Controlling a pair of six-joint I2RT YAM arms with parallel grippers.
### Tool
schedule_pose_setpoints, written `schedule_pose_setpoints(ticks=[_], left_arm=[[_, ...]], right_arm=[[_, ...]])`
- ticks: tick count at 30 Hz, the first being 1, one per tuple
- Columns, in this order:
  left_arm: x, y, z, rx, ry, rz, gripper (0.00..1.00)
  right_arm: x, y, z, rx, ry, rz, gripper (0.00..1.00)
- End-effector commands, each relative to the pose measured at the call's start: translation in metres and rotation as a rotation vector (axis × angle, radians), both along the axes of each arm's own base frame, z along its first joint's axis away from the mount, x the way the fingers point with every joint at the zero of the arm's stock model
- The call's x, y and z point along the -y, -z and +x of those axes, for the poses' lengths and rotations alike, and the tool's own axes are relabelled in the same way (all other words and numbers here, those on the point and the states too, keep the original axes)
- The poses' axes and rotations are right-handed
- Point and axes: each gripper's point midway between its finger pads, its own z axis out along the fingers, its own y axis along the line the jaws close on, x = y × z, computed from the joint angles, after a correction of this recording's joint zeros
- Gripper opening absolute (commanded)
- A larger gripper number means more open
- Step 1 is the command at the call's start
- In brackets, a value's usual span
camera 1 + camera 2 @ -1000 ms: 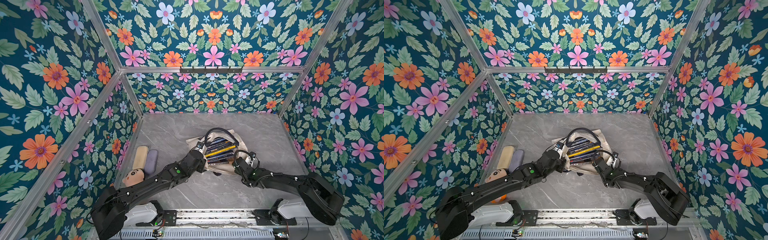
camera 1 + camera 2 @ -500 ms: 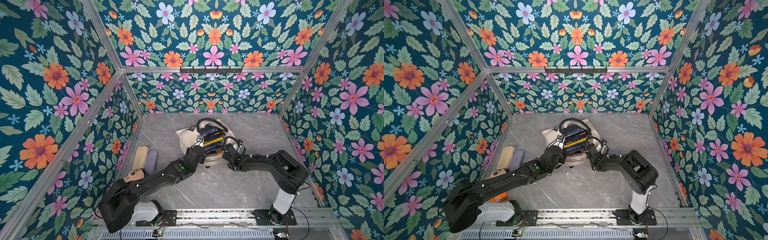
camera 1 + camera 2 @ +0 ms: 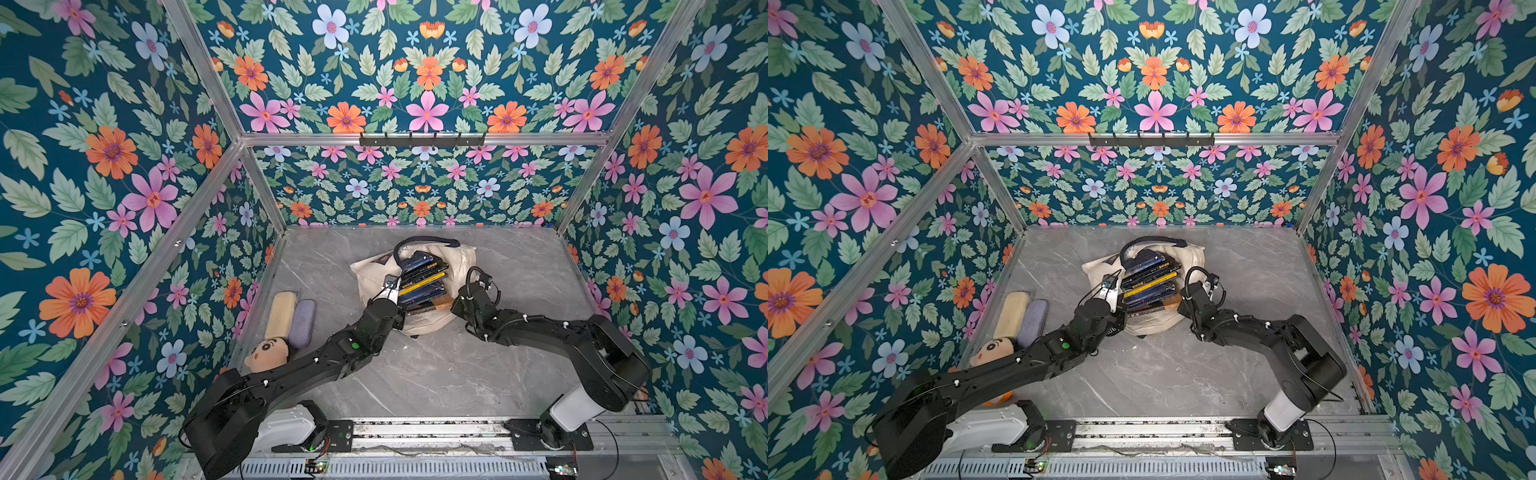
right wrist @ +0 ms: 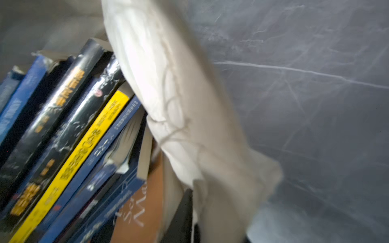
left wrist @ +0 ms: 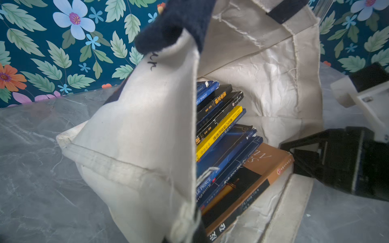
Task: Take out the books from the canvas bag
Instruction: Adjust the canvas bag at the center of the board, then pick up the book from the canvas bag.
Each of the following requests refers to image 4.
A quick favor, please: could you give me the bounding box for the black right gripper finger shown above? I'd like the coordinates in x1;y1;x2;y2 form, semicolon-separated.
160;189;201;243

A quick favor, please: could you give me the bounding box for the brown cover book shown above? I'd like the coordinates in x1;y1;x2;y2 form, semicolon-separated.
110;154;164;243

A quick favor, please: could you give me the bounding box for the blue Little Prince book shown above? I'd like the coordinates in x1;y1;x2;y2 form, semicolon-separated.
58;119;147;243

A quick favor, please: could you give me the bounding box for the cream canvas tote bag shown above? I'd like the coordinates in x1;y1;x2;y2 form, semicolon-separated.
101;1;283;243

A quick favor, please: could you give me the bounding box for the dark blue book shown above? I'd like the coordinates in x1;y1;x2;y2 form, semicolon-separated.
35;96;140;230

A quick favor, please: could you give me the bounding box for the yellow spine book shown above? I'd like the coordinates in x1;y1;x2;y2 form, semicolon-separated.
10;90;134;243

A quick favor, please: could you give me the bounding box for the black spine book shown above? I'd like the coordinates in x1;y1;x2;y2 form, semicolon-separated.
1;38;111;208

